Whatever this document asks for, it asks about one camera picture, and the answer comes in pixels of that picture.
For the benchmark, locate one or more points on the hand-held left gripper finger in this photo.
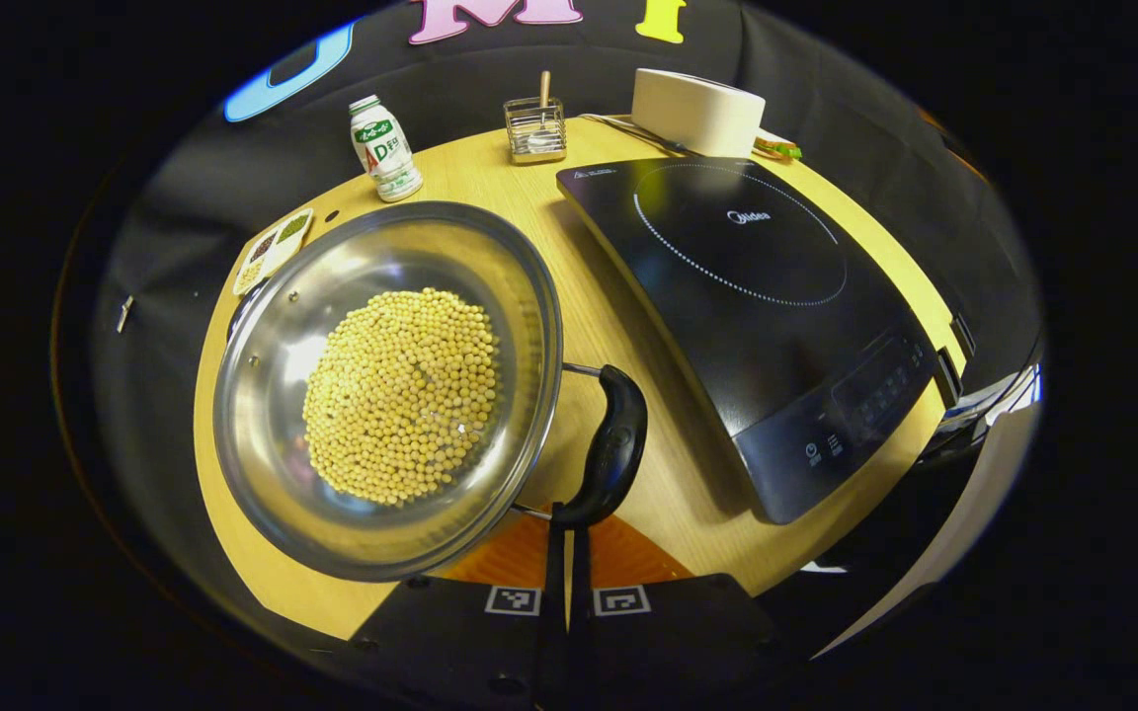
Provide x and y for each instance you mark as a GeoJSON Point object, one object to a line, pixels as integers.
{"type": "Point", "coordinates": [579, 612]}
{"type": "Point", "coordinates": [555, 612]}

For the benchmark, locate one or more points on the black induction cooktop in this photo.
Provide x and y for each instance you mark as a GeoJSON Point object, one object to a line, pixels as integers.
{"type": "Point", "coordinates": [727, 326]}

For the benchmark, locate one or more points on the pile of yellow soybeans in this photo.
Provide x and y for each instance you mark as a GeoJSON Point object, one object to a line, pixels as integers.
{"type": "Point", "coordinates": [401, 395]}

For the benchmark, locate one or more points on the white divided bean dish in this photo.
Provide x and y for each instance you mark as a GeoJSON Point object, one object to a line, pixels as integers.
{"type": "Point", "coordinates": [273, 252]}

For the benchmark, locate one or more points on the white drink bottle green label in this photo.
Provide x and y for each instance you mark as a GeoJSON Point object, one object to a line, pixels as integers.
{"type": "Point", "coordinates": [386, 148]}

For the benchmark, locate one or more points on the sandwich with lettuce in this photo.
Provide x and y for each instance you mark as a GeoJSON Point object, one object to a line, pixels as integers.
{"type": "Point", "coordinates": [776, 150]}

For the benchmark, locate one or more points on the white toaster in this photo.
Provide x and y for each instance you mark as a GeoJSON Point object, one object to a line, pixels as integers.
{"type": "Point", "coordinates": [697, 109]}

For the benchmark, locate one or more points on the silver backdrop clip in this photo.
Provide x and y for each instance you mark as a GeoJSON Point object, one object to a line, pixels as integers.
{"type": "Point", "coordinates": [124, 313]}

